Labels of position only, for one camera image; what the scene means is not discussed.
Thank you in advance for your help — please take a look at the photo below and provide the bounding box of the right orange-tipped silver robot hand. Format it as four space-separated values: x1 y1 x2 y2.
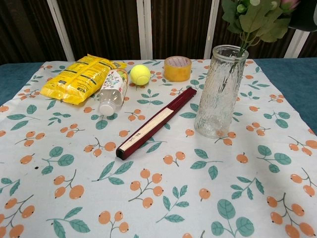
288 0 317 32

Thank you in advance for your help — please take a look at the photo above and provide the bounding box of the pink rose bouquet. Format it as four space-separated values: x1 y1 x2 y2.
217 0 302 96

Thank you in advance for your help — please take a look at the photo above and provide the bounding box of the clear glass jar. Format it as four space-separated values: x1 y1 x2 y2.
194 45 249 139

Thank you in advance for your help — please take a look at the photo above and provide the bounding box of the teal velvet table cover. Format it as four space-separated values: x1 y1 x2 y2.
0 58 317 136

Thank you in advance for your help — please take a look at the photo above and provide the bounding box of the clear packing tape roll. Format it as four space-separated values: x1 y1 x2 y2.
163 56 193 82

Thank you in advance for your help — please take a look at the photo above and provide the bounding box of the yellow tennis ball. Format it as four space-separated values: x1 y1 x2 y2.
130 64 152 86

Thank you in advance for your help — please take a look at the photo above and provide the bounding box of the folded maroon hand fan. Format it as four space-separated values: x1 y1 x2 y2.
115 87 198 162

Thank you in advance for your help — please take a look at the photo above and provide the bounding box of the clear plastic bottle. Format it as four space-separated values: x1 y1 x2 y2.
99 68 130 117

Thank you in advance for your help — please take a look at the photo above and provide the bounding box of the floral print tablecloth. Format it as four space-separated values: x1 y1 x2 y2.
0 59 317 238

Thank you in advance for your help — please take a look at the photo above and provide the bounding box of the yellow chip bag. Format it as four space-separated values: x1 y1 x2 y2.
40 55 128 106

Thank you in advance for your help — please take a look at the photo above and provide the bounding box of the white metal frame post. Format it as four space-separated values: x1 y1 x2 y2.
46 0 76 62
136 0 154 60
284 31 312 60
203 0 220 60

